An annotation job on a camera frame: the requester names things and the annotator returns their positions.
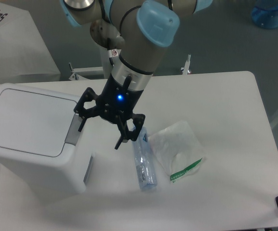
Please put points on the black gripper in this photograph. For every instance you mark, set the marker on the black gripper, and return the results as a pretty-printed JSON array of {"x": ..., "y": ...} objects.
[{"x": 117, "y": 101}]

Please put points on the white push-button trash can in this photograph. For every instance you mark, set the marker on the white push-button trash can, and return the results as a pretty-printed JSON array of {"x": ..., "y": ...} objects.
[{"x": 39, "y": 138}]

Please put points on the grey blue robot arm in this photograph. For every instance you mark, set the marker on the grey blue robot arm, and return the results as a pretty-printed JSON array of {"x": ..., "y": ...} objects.
[{"x": 148, "y": 28}]

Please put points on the clear plastic water bottle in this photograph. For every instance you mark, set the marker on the clear plastic water bottle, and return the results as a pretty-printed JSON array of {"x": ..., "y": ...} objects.
[{"x": 144, "y": 164}]

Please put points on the white plastic tissue pack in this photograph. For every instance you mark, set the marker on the white plastic tissue pack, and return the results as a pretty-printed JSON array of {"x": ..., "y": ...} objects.
[{"x": 178, "y": 150}]

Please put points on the white cardboard box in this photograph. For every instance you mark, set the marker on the white cardboard box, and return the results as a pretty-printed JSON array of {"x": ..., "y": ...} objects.
[{"x": 22, "y": 49}]

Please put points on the blue water jug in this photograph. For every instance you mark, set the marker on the blue water jug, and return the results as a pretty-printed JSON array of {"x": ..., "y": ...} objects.
[{"x": 265, "y": 14}]

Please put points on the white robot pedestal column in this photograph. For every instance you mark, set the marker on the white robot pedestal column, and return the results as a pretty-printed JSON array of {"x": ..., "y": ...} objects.
[{"x": 106, "y": 61}]

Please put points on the white metal base frame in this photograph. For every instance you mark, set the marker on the white metal base frame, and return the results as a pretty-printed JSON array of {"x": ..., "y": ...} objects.
[{"x": 85, "y": 73}]

